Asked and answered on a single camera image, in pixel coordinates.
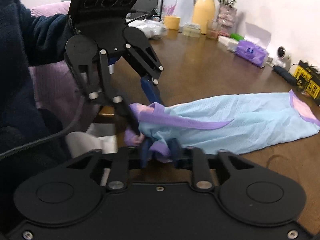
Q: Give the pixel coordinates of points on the white security camera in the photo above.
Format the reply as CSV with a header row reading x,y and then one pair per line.
x,y
283,58

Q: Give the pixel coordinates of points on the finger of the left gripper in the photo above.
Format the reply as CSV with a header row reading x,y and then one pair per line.
x,y
123,109
151,91

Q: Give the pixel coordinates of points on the dark navy sleeve forearm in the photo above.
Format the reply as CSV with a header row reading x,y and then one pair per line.
x,y
26,41

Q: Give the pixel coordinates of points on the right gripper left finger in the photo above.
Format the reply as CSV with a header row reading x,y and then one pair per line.
x,y
136,156

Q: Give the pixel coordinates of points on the purple tissue pack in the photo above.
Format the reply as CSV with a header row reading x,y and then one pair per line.
x,y
253,47

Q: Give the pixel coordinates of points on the pink blue purple mesh vest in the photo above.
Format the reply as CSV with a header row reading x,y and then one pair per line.
x,y
240,123

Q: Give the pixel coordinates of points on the white plastic bag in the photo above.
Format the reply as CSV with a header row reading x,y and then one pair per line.
x,y
151,28

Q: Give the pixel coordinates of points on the glass vase with flowers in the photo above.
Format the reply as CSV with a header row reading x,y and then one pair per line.
x,y
225,7

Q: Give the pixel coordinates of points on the white flat box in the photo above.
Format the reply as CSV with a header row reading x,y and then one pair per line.
x,y
228,42

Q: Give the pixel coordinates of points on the green tube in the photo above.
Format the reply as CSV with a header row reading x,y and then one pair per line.
x,y
236,36

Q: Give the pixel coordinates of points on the yellow cup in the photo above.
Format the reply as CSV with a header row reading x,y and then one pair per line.
x,y
172,22

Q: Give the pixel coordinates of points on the small drinking glass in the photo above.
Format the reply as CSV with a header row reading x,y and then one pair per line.
x,y
213,29

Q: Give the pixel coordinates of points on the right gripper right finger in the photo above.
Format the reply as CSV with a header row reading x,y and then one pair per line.
x,y
194,159

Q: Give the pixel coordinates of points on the yellow thermos jug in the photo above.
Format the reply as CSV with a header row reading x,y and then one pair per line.
x,y
203,11

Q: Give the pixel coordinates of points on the yellow black cardboard box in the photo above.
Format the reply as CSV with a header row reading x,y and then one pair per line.
x,y
307,77

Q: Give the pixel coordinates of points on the dark navy pouch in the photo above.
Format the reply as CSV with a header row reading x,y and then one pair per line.
x,y
285,75

